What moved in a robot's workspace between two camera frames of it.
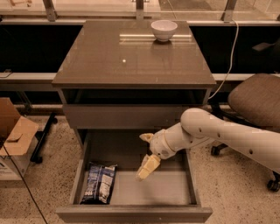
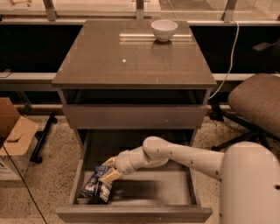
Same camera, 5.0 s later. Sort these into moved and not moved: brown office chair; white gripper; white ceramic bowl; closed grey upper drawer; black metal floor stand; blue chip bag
Moved: white gripper; blue chip bag
Not moved: closed grey upper drawer; brown office chair; white ceramic bowl; black metal floor stand
